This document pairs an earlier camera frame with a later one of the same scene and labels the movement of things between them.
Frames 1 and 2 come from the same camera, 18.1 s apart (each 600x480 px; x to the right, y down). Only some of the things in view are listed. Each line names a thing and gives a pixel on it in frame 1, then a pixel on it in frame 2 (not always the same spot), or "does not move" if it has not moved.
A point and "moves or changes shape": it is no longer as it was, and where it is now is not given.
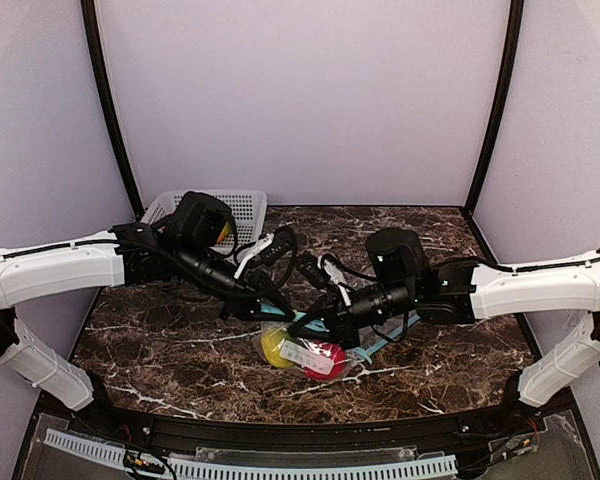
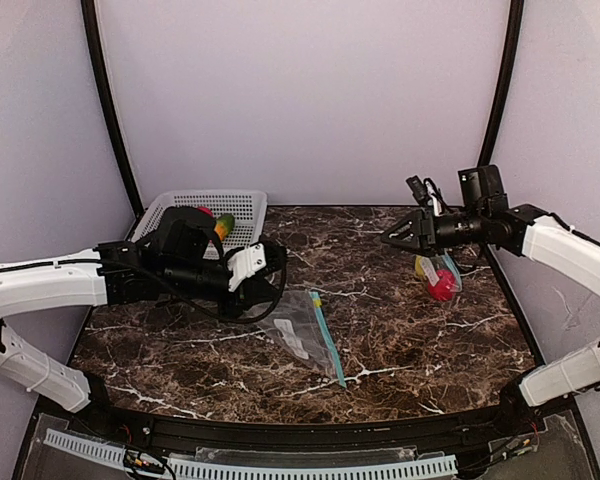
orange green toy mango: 224,232 does not move
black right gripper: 340,317 → 425,231
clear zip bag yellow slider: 277,345 moves or changes shape
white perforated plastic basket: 248,210 does not move
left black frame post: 95,54 does not move
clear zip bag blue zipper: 364,352 → 301,321
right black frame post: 512,54 does not move
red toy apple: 339,359 moves or changes shape
